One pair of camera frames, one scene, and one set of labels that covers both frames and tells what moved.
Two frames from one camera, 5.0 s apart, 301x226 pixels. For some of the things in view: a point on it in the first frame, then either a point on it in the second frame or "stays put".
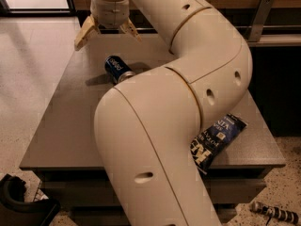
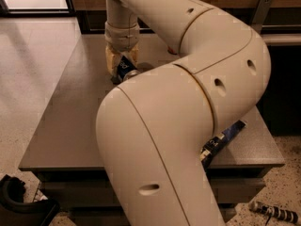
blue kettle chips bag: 207,142 stays put
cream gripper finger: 128,27 -> 134,55
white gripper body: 109,12 -> 121,38
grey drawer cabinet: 62,152 stays put
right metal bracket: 265,4 stays put
